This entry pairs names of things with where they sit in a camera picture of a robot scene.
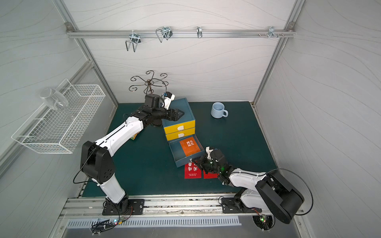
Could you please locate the small metal clip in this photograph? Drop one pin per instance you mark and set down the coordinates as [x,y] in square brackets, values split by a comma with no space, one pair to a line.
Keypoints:
[199,32]

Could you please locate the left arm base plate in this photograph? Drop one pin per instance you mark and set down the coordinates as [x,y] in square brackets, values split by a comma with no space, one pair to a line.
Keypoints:
[125,207]

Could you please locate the clear wine glass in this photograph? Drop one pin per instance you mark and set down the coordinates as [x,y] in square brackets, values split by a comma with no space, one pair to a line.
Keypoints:
[55,100]

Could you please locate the white wire basket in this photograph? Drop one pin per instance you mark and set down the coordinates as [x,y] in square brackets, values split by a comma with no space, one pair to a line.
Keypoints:
[48,131]

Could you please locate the metal wire hook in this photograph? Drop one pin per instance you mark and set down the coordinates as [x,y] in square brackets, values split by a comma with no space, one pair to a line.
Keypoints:
[164,33]

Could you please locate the red postcard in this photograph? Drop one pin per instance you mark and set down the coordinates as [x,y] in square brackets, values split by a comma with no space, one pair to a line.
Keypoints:
[192,171]
[209,175]

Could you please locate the teal bottom drawer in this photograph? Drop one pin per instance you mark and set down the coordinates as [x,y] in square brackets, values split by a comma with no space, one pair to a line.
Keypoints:
[178,154]

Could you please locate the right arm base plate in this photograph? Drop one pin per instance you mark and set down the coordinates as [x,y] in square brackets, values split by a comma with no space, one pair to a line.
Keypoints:
[234,206]

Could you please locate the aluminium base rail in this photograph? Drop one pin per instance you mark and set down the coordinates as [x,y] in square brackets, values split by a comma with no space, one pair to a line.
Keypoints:
[159,205]

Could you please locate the right round fan unit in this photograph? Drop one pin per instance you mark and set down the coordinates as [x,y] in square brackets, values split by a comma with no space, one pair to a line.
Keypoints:
[264,222]

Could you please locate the left controller wiring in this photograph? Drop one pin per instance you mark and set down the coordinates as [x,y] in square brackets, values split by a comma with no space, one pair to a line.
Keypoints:
[110,223]

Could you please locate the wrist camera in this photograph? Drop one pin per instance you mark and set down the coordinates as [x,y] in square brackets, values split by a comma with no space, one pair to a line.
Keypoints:
[167,98]
[208,151]

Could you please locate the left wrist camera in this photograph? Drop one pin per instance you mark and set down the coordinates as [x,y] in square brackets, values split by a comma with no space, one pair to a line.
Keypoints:
[167,98]

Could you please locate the aluminium top rail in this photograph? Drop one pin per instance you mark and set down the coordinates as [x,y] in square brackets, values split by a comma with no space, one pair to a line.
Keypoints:
[177,34]

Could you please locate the white vent strip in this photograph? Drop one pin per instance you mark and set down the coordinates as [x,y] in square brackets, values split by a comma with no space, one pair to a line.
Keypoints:
[155,222]

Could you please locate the bronze mug tree stand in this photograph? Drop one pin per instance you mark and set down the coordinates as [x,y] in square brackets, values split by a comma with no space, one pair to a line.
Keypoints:
[150,83]

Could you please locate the yellow top drawer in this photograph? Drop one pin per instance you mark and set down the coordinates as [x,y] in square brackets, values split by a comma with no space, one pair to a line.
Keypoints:
[172,127]

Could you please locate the metal bracket with bolts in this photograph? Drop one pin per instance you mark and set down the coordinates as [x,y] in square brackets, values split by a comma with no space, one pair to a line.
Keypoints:
[271,33]

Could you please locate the green snack packet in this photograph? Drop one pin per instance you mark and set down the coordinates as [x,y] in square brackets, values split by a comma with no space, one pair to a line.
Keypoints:
[134,136]

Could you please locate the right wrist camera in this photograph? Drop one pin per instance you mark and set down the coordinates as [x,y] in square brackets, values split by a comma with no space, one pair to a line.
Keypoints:
[208,151]

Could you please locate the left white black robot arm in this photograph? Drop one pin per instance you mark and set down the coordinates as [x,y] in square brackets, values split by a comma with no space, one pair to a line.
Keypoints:
[97,157]

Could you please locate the metal double hook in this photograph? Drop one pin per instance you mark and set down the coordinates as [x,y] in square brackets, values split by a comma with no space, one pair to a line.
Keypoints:
[133,42]

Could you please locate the yellow drawer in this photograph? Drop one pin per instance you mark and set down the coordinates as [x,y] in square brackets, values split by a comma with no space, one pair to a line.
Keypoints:
[172,127]
[180,134]

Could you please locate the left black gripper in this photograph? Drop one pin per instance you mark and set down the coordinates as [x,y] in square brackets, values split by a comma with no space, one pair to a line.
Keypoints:
[166,113]

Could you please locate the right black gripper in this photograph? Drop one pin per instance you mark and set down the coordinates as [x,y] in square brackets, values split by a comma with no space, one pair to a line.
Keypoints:
[205,163]

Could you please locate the orange postcard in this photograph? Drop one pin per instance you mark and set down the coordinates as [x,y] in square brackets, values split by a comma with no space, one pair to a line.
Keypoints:
[189,146]

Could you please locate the light blue mug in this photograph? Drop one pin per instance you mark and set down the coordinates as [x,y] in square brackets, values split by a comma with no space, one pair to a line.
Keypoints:
[218,111]

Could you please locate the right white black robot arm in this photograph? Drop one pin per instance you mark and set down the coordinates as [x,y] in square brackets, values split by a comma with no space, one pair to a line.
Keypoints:
[258,190]

